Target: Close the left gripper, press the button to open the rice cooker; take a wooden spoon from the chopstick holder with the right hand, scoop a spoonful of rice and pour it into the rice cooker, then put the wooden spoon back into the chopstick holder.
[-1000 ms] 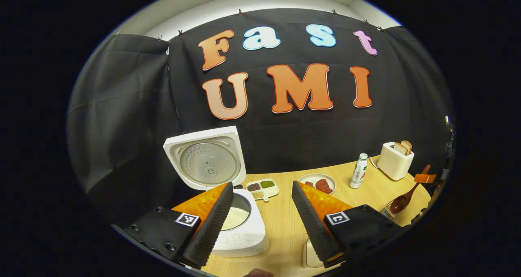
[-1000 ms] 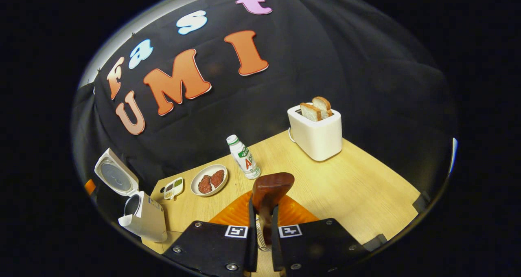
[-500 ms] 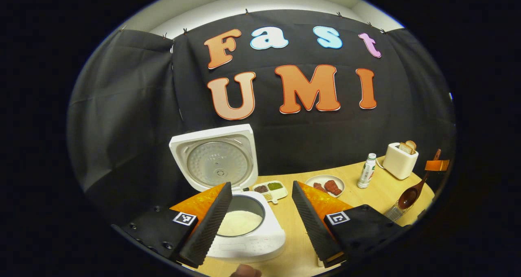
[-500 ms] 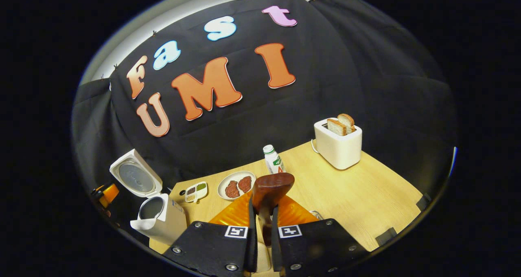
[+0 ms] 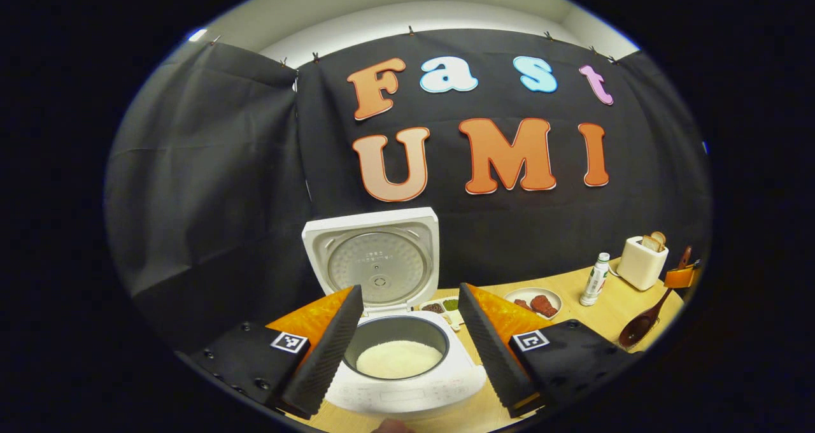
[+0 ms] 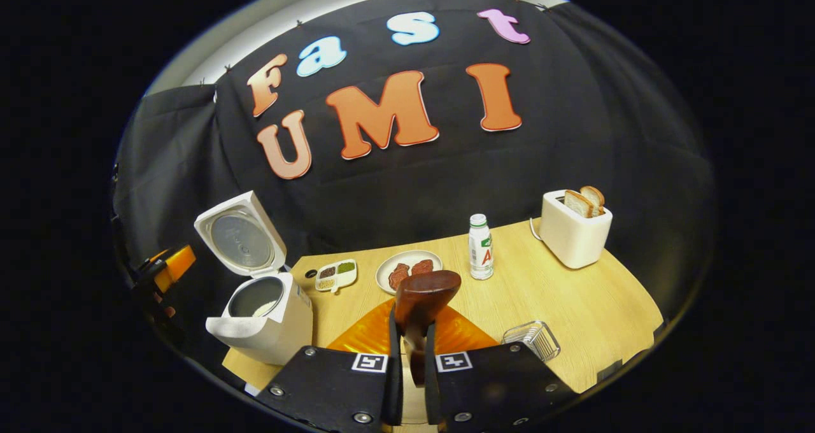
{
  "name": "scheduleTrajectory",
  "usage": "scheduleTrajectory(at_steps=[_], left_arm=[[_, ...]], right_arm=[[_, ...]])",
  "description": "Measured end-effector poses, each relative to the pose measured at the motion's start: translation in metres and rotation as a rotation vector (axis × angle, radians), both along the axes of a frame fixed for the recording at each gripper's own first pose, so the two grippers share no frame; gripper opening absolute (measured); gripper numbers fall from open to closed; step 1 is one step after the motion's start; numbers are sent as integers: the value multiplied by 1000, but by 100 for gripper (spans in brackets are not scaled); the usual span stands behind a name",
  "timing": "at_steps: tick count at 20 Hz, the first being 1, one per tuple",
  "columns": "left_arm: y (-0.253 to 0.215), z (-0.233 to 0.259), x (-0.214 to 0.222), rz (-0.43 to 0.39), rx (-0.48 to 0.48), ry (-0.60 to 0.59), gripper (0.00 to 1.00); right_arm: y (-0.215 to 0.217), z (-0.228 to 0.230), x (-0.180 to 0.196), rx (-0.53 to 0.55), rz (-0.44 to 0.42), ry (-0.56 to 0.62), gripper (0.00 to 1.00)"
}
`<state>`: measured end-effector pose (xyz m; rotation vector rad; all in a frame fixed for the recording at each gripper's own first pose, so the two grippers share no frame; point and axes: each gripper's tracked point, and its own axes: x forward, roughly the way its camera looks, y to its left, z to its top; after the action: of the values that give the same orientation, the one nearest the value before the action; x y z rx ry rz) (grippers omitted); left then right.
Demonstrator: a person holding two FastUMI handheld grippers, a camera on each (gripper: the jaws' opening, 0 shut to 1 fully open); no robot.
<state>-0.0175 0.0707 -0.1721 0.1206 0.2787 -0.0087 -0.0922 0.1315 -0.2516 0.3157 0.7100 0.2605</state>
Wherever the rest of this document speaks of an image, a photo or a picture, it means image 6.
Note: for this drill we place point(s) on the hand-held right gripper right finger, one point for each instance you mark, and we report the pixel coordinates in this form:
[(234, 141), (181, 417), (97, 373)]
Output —
[(432, 388)]

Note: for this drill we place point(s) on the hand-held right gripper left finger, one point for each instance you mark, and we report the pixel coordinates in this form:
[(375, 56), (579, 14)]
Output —
[(395, 382)]

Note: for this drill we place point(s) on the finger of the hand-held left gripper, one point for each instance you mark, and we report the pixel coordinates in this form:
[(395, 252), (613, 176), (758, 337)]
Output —
[(175, 266)]

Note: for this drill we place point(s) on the brown wooden spoon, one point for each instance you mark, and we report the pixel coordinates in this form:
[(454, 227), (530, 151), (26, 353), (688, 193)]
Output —
[(425, 293)]

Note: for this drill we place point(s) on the white rice cooker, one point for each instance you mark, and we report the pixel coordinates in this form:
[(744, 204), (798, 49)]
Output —
[(274, 334)]

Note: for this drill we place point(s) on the round beige plate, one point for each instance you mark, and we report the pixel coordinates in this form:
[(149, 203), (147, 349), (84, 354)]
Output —
[(385, 279)]

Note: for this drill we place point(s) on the red meat piece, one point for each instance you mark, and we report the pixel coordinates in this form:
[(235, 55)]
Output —
[(398, 276), (422, 267)]

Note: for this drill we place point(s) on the divided white grain dish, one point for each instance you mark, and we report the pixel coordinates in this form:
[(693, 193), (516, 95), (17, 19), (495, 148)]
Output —
[(337, 275)]

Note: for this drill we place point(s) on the white drink bottle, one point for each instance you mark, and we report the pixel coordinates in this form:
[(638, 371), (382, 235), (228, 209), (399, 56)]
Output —
[(481, 251)]

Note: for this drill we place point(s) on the toasted bread slice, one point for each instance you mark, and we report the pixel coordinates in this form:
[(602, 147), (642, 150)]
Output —
[(577, 204), (596, 197)]

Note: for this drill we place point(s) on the black backdrop cloth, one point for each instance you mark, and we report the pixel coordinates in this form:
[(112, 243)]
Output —
[(573, 121)]

